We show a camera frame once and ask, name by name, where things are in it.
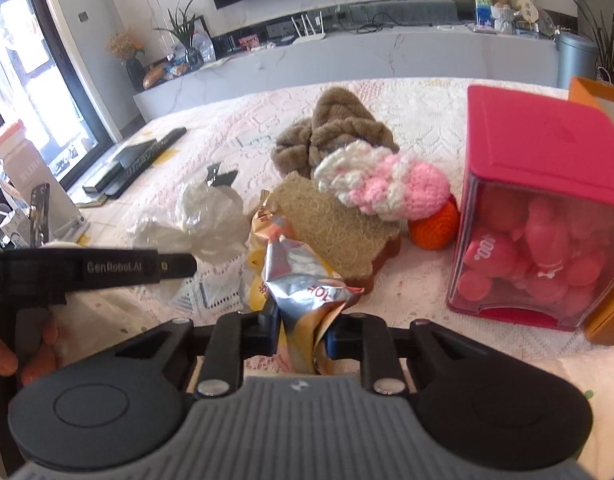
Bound orange flowers in dark vase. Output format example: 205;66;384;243
107;30;146;92

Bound glass plate ornament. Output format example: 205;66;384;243
537;10;559;39

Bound brown knotted plush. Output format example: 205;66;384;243
270;86;400;181

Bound black cables on console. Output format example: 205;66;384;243
337;7;403;30

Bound tall leafy potted plant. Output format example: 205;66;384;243
567;0;614;81

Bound pile of pink squishy toys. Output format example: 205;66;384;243
457;195;610;313

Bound marble television console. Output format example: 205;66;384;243
133;25;560;121

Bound white router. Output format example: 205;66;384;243
291;11;327;42

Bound toast-shaped sponge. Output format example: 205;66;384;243
272;171;403;297

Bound clear plastic bag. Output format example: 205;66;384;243
192;30;217;63

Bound white round sign ornament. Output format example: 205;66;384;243
517;0;539;36

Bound white dotted blanket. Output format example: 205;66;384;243
47;285;614;480

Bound green plant in glass vase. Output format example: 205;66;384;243
154;0;205;69

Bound red lidded clear box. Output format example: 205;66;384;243
446;85;614;332

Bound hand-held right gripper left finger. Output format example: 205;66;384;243
112;305;280;398

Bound orange cardboard box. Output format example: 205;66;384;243
568;76;614;346

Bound lace floral tablecloth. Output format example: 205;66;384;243
52;77;588;376

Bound blue-grey pedal trash bin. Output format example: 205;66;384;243
556;31;600;90

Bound teddy bear in white basket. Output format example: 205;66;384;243
488;0;516;35

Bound green illustrated board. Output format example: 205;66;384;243
473;0;535;36

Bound white plastic bag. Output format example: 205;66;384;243
127;162;250;263

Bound glass balcony door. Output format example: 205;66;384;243
0;0;114;201

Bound brown glossy ornament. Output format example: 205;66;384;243
143;64;169;90

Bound pink and white crochet piece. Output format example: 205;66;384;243
314;140;450;222

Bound black remote control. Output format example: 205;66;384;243
104;127;188;200

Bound person's left hand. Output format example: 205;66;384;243
0;310;58;387

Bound orange crochet ball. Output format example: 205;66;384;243
408;195;461;251

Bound foil snack wrapper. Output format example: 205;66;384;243
259;232;366;376

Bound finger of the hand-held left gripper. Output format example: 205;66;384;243
154;252;198;278

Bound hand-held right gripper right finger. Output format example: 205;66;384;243
323;312;483;397

